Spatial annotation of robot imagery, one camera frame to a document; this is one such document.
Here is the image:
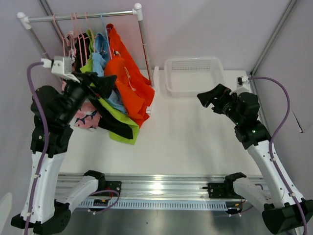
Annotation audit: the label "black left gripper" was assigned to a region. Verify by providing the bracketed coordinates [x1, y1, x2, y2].
[60, 70, 117, 122]

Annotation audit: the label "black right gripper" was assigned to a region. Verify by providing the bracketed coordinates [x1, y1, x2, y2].
[197, 84, 243, 125]

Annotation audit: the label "lime green shorts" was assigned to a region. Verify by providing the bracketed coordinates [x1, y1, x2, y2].
[80, 28, 140, 145]

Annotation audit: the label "orange shorts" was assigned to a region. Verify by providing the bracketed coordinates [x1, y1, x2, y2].
[104, 23, 155, 127]

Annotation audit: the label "light blue shorts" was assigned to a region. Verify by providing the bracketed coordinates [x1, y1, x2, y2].
[92, 33, 127, 114]

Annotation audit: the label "black shorts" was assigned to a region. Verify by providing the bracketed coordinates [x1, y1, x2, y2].
[73, 33, 134, 140]

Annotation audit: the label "blue wire hanger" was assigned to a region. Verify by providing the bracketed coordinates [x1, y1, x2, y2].
[100, 11, 112, 60]

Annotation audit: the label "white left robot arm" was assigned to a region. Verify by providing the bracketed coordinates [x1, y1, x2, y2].
[11, 72, 117, 235]

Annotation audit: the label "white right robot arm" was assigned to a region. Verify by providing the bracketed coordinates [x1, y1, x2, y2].
[197, 84, 313, 235]

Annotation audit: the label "pink patterned shorts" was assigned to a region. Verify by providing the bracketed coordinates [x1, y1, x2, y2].
[63, 31, 101, 131]

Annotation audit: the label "white plastic basket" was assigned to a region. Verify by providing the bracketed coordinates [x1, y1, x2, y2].
[164, 57, 225, 97]

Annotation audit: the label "metal clothes rack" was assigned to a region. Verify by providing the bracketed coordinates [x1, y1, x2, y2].
[16, 2, 160, 114]

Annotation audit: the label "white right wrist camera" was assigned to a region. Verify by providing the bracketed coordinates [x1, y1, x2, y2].
[232, 75, 251, 95]

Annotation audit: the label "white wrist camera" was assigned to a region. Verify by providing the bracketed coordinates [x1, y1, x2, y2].
[41, 56, 80, 83]
[232, 75, 251, 95]

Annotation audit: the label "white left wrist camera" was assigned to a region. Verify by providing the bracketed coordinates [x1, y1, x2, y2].
[41, 56, 80, 83]

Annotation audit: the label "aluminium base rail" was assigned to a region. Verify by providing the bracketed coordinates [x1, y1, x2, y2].
[55, 172, 268, 204]

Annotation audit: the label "white slotted cable duct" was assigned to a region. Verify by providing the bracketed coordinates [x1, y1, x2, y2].
[78, 198, 237, 211]

